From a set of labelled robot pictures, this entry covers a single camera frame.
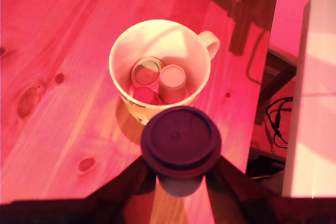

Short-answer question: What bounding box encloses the pale coffee capsule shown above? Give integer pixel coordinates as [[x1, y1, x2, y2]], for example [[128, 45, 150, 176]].
[[158, 64, 188, 105]]

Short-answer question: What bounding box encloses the black box on floor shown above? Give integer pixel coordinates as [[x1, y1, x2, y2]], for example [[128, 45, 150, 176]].
[[246, 147, 286, 180]]

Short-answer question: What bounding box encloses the red coffee capsule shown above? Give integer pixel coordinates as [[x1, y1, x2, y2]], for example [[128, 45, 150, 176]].
[[132, 86, 163, 106]]

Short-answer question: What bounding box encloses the coffee capsule with foil lid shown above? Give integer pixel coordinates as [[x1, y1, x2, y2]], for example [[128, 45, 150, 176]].
[[131, 56, 165, 89]]

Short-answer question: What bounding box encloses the white cabinet panel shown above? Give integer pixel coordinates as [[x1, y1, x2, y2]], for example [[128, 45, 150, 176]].
[[281, 0, 336, 198]]

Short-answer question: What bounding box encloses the white printed ceramic mug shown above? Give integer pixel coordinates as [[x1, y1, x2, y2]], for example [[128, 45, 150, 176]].
[[108, 18, 221, 126]]

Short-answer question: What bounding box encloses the thin black cable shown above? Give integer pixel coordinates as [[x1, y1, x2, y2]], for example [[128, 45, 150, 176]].
[[266, 96, 294, 150]]

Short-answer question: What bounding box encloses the dark purple coffee capsule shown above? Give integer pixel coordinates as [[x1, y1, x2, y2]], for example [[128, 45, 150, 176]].
[[140, 105, 223, 198]]

